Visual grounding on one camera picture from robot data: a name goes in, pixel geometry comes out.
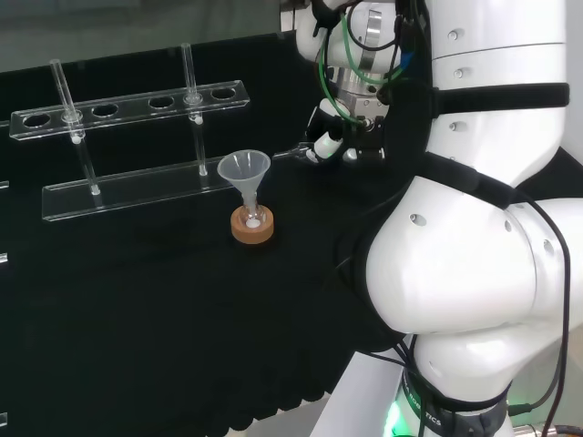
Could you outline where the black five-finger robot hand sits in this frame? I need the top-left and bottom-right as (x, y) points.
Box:
(303, 93), (389, 166)

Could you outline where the clear glass weighing funnel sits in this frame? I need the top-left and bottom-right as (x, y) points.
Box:
(271, 141), (320, 163)

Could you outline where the translucent plastic funnel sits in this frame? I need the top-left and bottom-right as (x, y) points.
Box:
(216, 149), (272, 215)

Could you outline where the clear acrylic funnel stand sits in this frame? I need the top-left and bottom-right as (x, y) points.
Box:
(8, 42), (252, 223)

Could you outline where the small round-bottom glass flask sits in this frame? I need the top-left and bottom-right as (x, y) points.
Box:
(240, 199), (267, 230)

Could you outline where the black table cloth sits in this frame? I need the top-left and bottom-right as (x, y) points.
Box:
(0, 30), (583, 437)

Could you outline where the green cable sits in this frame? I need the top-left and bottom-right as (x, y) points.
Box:
(317, 7), (368, 125)

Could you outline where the cork ring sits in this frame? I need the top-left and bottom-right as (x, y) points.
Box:
(230, 205), (276, 248)

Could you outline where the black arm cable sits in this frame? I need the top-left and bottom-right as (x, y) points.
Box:
(505, 186), (573, 418)

